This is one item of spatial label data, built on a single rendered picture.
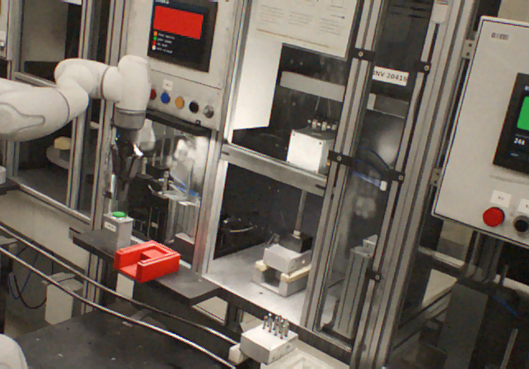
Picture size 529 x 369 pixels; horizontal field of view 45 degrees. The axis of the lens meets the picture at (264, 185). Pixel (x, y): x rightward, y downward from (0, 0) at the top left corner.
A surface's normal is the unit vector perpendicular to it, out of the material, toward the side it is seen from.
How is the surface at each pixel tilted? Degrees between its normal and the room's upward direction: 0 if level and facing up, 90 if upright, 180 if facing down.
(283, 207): 90
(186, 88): 90
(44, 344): 0
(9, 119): 90
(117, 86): 89
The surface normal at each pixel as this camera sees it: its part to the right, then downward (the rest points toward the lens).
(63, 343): 0.17, -0.95
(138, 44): -0.59, 0.13
